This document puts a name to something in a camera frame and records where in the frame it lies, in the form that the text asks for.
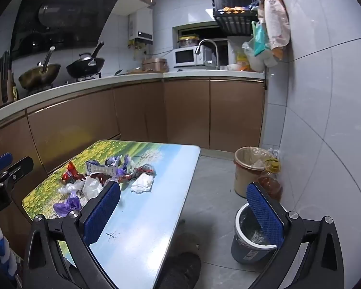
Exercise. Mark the brown knife block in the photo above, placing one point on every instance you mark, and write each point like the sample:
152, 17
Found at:
0, 84

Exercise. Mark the bronze wok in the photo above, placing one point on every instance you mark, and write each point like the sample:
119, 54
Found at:
39, 76

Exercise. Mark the white blue snack packet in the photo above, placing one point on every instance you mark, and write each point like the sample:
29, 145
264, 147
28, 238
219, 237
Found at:
97, 167

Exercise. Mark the clear hanging plastic bags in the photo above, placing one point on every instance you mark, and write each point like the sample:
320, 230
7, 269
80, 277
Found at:
255, 60

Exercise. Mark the landscape printed folding table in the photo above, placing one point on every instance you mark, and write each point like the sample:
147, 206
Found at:
144, 216

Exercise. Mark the brown rice cooker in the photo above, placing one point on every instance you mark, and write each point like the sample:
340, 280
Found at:
155, 64

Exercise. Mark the green hanging bag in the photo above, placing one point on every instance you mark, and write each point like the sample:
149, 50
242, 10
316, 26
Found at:
260, 40

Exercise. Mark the pot with yellow rim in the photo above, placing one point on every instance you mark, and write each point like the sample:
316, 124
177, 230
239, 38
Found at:
188, 42

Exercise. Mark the red snack wrapper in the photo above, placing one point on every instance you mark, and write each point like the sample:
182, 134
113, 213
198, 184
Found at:
70, 173

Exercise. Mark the white plastic bag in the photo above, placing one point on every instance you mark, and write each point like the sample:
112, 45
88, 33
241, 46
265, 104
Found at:
91, 188

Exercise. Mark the person's dark shoe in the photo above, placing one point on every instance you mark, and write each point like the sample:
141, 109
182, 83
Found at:
180, 271

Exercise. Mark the black wall rack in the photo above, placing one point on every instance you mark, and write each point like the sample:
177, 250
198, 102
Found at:
234, 24

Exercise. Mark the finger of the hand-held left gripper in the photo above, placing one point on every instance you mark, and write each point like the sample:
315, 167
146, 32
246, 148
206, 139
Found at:
19, 168
0, 161

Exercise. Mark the purple foil wrapper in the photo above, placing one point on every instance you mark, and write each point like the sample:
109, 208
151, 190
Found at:
121, 161

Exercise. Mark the cooking oil bottle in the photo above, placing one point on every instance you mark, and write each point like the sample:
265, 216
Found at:
270, 186

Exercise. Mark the black gas stove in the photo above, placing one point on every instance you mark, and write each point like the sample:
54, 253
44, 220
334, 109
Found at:
88, 77

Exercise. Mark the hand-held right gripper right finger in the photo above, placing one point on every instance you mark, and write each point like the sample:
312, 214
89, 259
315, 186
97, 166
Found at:
264, 213

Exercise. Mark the beige bin with liner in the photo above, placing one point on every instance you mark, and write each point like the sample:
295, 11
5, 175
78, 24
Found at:
243, 180

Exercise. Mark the red clear wrapper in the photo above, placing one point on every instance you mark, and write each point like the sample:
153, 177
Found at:
146, 168

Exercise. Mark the black frying pan with lid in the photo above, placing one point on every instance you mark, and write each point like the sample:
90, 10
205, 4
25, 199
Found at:
84, 66

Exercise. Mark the purple plastic bag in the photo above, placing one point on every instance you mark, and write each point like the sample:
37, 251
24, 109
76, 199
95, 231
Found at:
66, 206

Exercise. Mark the white microwave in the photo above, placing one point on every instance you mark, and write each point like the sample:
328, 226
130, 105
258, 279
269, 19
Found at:
183, 56

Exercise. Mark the dark red wrapper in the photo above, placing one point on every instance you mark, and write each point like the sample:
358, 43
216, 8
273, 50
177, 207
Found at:
105, 177

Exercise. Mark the grey bin with white rim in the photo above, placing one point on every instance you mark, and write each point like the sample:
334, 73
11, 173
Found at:
243, 246

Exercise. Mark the pink white hanging bag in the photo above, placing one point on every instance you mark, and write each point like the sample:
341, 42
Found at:
273, 21

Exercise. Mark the black range hood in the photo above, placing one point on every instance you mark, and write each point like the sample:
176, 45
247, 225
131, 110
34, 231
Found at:
63, 15

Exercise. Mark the orange food package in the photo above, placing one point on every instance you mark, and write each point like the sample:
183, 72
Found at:
242, 60

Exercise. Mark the dark sauce bottle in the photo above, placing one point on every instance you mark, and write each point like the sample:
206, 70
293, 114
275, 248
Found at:
15, 91

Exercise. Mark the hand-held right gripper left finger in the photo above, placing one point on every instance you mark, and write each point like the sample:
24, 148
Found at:
101, 215

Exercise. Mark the steel kitchen faucet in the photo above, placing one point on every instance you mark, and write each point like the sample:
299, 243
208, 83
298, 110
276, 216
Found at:
206, 41

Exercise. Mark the white water heater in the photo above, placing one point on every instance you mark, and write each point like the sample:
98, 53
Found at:
141, 24

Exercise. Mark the brown kitchen base cabinets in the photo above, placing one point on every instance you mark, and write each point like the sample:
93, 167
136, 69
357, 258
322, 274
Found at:
186, 111

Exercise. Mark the white tissue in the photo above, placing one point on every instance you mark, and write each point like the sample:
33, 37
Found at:
142, 183

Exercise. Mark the white bowl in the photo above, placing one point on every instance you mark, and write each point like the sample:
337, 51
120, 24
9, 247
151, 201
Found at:
234, 67

